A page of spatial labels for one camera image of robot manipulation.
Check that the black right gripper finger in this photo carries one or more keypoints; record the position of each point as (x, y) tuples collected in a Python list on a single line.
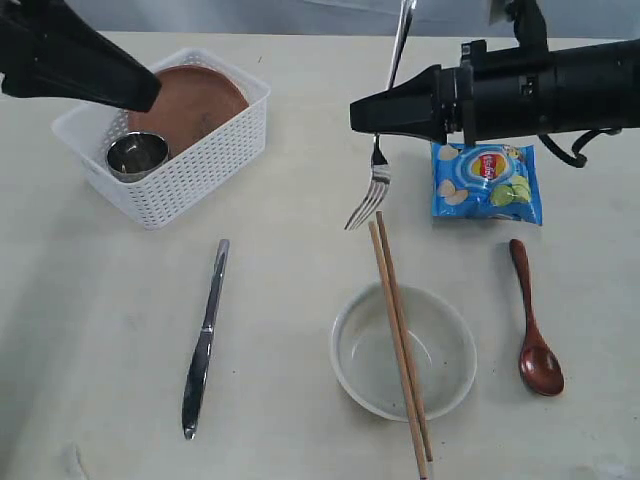
[(412, 109)]

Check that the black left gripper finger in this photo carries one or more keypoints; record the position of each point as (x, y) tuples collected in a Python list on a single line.
[(48, 51)]

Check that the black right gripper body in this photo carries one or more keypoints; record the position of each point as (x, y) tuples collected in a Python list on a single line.
[(454, 102)]

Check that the blue chips bag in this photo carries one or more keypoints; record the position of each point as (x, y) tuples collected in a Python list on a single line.
[(487, 181)]

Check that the white ceramic bowl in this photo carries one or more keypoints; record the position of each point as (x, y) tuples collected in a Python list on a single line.
[(363, 359)]

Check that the light wooden chopstick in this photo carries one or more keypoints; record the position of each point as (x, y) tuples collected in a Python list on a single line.
[(414, 427)]

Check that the dark red wooden spoon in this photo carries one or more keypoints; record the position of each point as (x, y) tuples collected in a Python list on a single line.
[(538, 365)]

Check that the silver table knife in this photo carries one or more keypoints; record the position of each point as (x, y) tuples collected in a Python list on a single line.
[(198, 369)]

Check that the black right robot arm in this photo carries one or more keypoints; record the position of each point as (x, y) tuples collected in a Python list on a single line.
[(566, 97)]

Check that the stainless steel cup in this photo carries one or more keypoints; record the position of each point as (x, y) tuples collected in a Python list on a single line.
[(133, 156)]

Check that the brown round plate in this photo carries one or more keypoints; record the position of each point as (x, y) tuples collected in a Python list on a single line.
[(193, 102)]

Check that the white perforated plastic basket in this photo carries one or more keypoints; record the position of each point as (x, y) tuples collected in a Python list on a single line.
[(155, 200)]

